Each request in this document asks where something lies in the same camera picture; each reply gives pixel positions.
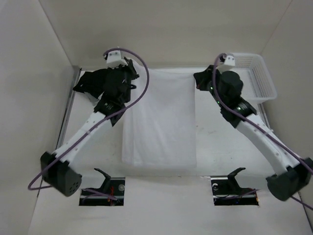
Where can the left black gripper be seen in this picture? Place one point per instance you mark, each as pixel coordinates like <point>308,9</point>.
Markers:
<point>129,67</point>

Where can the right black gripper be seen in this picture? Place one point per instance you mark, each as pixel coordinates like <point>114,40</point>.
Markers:
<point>202,78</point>

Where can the white tank top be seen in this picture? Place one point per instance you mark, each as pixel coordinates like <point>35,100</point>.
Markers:
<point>160,130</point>

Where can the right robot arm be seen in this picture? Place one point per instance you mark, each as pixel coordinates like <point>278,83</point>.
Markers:
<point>291,172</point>

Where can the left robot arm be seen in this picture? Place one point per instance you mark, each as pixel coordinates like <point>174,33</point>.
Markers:
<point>115,83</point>

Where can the black folded tank top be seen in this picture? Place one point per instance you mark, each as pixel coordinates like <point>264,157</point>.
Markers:
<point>92,82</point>

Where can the grey folded tank top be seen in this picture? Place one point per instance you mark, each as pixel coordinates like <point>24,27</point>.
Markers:
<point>93,100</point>

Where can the white plastic basket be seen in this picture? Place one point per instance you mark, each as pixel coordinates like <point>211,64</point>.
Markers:
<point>258,84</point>

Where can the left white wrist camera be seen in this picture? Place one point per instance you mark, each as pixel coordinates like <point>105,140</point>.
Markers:
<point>114,58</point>

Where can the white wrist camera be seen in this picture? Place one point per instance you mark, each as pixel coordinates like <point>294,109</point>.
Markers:
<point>114,58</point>
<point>228,64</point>

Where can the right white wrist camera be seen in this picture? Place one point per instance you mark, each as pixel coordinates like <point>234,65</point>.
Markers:
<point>228,64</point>

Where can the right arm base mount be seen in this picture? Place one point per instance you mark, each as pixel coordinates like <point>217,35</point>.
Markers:
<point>227,192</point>

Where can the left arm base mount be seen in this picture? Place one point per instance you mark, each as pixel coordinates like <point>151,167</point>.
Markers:
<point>109,194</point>

